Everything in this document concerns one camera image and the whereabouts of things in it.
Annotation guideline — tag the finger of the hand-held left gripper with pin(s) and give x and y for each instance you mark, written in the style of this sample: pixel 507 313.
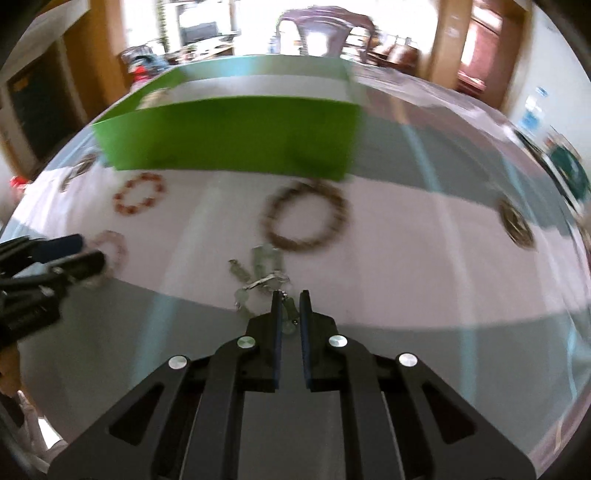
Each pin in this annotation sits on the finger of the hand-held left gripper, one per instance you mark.
pixel 81 267
pixel 60 247

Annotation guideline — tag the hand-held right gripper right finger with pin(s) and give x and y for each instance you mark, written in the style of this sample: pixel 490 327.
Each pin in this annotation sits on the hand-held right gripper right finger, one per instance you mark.
pixel 304 341

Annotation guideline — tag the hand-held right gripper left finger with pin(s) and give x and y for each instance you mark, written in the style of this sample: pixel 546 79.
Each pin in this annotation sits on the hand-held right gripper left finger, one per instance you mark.
pixel 277 341

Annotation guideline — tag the green cardboard box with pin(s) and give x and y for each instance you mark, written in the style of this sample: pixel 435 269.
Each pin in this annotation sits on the green cardboard box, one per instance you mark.
pixel 231 138

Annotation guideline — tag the dark entrance door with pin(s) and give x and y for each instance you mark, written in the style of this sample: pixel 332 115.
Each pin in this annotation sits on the dark entrance door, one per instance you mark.
pixel 37 101

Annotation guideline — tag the pile of clothes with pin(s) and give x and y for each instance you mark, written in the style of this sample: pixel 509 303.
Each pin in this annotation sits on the pile of clothes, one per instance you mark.
pixel 141 69

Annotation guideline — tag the flat screen television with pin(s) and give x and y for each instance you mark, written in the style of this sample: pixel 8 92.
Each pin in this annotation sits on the flat screen television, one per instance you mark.
pixel 198 33

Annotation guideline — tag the carved wooden chair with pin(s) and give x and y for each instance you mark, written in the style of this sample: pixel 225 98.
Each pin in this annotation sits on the carved wooden chair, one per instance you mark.
pixel 323 27

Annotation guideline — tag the plastic water bottle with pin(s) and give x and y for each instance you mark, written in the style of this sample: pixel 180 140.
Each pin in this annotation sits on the plastic water bottle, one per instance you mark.
pixel 533 113

